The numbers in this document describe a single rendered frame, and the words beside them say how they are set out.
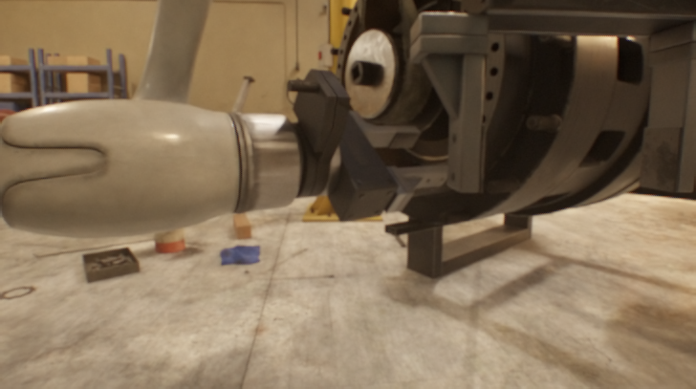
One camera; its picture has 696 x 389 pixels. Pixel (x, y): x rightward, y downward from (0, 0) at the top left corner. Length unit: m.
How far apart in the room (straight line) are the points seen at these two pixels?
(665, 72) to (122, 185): 0.36
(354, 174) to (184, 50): 0.25
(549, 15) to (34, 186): 0.32
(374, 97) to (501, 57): 0.19
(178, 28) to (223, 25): 6.55
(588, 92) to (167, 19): 0.51
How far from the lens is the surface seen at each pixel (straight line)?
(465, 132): 0.21
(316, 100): 0.29
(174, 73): 0.46
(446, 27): 0.21
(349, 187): 0.31
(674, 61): 0.29
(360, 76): 0.54
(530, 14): 0.23
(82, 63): 7.30
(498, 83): 0.47
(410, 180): 0.38
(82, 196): 0.27
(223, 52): 6.89
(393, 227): 0.60
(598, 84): 0.55
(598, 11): 0.24
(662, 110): 0.29
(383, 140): 0.43
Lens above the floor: 0.75
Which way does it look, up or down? 6 degrees down
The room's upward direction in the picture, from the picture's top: straight up
